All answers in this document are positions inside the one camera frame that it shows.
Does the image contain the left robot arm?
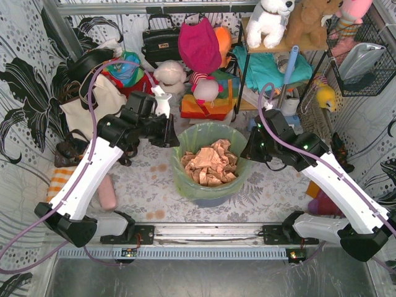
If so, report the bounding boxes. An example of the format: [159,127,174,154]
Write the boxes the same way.
[35,86,179,248]

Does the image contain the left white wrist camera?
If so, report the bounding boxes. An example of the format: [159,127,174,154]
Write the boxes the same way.
[151,85,172,118]

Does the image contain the pink case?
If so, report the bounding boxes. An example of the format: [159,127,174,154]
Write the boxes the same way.
[98,174,117,211]

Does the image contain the orange checkered cloth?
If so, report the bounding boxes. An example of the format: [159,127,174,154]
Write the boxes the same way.
[46,166,77,202]

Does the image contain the silver foil pouch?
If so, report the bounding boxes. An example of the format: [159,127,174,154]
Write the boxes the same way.
[338,43,386,80]

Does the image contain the yellow plush toy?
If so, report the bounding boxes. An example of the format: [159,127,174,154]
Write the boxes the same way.
[316,79,336,112]

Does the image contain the wooden shelf rack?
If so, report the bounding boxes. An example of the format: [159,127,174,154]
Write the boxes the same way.
[235,17,329,114]

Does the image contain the brown teddy bear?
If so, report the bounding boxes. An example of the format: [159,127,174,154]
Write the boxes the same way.
[285,0,343,48]

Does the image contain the blue floor mop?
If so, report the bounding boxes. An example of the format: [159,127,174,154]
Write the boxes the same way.
[273,45,299,118]

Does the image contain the dark brown strap bag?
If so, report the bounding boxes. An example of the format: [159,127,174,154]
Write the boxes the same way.
[54,129,140,168]

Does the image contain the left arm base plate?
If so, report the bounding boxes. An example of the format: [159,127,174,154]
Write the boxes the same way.
[100,225,155,245]

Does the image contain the pink plush toy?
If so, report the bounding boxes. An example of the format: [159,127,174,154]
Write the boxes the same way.
[335,0,372,31]

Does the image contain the crumpled brown paper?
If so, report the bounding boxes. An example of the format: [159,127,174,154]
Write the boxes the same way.
[181,139,238,187]

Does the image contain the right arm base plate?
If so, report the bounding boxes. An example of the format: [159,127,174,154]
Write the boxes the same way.
[261,225,319,245]

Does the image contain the white sneakers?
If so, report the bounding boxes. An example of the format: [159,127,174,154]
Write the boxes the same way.
[280,88,299,116]

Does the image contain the white plush dog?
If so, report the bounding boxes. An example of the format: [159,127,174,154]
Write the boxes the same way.
[246,0,295,49]

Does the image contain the black leather handbag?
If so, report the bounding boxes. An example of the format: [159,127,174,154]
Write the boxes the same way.
[141,14,182,69]

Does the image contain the colourful folded clothes stack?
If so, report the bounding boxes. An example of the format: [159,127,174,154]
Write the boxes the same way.
[101,51,153,98]

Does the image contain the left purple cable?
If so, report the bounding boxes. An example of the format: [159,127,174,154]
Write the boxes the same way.
[0,60,158,275]

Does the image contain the orange plush toy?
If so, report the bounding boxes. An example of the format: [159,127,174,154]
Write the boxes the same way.
[214,26,231,68]

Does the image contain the green plastic trash bag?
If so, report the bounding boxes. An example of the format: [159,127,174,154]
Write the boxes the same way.
[171,123,251,201]

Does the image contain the blue plastic trash bin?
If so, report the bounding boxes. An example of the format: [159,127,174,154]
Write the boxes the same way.
[189,185,238,208]

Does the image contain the teal folded cloth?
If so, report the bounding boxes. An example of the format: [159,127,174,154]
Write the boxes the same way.
[244,53,313,90]

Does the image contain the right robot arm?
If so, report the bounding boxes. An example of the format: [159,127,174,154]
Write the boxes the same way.
[240,109,395,262]

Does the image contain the pink round plush doll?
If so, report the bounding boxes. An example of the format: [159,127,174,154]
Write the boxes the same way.
[190,72,223,105]

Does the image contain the rainbow striped bag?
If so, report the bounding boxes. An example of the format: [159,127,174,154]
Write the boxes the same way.
[179,71,240,121]

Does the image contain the black wire basket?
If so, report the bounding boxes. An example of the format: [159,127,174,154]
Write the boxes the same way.
[327,15,395,97]

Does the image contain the white fluffy plush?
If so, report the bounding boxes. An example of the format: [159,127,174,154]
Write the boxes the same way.
[153,60,187,93]

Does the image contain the cream canvas tote bag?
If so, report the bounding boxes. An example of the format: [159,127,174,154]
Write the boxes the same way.
[59,74,131,140]

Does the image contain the magenta fabric bag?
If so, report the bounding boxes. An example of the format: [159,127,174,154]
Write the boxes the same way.
[178,17,222,74]

